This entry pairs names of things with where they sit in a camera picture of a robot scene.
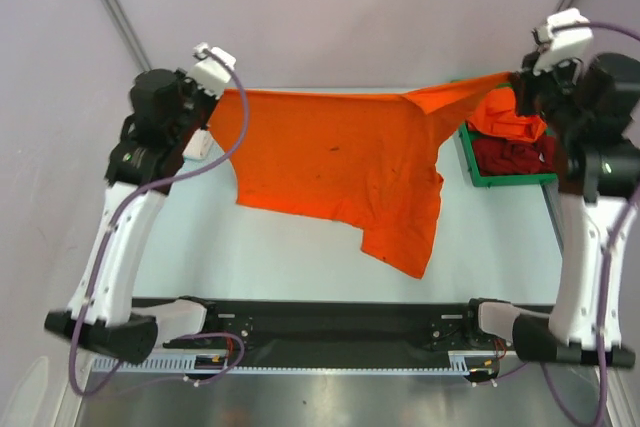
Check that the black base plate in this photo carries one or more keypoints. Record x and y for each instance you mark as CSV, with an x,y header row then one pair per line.
x,y
215,322
456,332

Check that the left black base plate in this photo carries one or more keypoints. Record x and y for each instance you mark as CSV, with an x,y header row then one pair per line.
x,y
215,322

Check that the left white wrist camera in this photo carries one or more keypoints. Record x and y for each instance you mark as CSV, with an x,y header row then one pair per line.
x,y
210,69

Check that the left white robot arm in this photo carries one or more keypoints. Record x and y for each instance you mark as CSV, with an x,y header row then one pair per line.
x,y
168,110

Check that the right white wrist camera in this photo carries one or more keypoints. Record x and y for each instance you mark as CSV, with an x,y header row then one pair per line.
x,y
564,35

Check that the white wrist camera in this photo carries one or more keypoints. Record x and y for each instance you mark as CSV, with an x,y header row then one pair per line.
x,y
210,69
564,35

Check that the aluminium front rail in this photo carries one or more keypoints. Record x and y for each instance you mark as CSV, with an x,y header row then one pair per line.
x,y
160,347

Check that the left aluminium side rail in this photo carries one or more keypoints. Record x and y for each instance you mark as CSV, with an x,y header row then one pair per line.
x,y
552,200

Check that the left aluminium corner post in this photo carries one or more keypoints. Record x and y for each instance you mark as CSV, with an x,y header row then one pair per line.
x,y
127,33

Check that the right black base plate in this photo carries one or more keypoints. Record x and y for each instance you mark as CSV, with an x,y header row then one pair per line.
x,y
456,332

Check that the dark red t shirt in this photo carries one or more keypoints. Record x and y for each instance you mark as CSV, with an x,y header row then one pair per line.
x,y
500,157

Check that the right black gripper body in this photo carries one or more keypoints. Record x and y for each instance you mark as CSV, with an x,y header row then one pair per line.
x,y
526,92

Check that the green plastic bin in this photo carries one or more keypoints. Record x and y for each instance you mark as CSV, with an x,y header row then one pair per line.
x,y
467,136

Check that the folded white t shirt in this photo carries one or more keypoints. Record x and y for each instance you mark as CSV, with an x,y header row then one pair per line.
x,y
199,145

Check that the white slotted cable duct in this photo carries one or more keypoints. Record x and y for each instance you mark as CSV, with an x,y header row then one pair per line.
x,y
192,364

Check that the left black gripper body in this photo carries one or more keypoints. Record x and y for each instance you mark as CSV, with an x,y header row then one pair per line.
x,y
198,104

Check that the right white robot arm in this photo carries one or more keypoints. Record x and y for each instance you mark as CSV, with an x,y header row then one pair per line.
x,y
588,108

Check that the orange t shirt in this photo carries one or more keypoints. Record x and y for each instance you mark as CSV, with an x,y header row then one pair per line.
x,y
367,160
495,116

